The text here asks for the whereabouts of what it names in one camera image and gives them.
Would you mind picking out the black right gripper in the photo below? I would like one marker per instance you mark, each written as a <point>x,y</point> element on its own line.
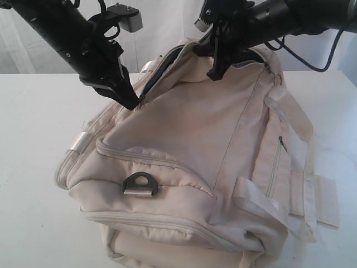
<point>242,25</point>

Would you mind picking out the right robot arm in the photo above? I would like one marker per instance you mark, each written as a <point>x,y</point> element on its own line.
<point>309,18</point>

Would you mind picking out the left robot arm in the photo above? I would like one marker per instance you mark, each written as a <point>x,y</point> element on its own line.
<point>88,46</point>

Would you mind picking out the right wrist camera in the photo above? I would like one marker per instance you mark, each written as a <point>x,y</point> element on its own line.
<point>210,12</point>

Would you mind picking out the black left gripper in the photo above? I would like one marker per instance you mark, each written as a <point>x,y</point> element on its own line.
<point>81,43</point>

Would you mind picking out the beige fabric duffel bag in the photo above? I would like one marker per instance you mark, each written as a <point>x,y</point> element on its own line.
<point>202,173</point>

